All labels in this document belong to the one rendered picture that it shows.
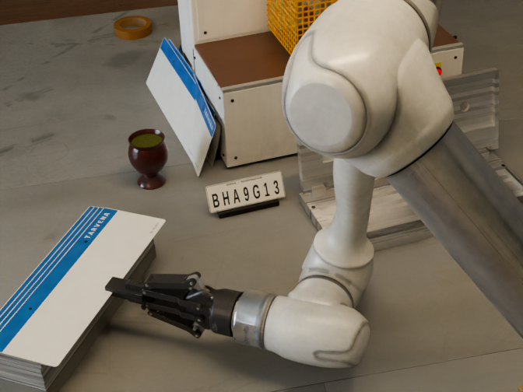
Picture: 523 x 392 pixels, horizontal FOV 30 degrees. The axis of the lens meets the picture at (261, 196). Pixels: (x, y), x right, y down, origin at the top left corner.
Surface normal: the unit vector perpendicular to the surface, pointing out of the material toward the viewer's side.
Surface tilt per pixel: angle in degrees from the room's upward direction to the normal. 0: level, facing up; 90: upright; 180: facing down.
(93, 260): 0
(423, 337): 0
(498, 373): 0
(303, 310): 9
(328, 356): 89
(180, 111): 63
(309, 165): 79
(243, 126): 90
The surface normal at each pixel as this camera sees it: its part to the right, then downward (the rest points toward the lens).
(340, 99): -0.50, 0.47
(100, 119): -0.04, -0.82
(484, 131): 0.30, 0.37
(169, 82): -0.85, -0.17
